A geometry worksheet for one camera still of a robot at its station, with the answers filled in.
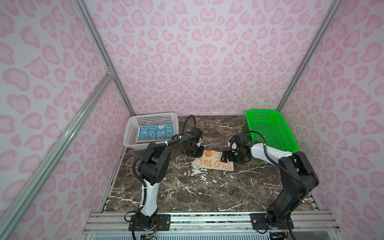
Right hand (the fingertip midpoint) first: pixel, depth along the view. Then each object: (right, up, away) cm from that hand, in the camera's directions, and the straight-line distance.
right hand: (228, 158), depth 91 cm
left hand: (-16, +3, +4) cm, 16 cm away
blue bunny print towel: (-48, +15, +15) cm, 52 cm away
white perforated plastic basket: (-65, +21, +14) cm, 69 cm away
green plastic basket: (+39, +15, +16) cm, 45 cm away
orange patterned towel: (-10, -1, +2) cm, 10 cm away
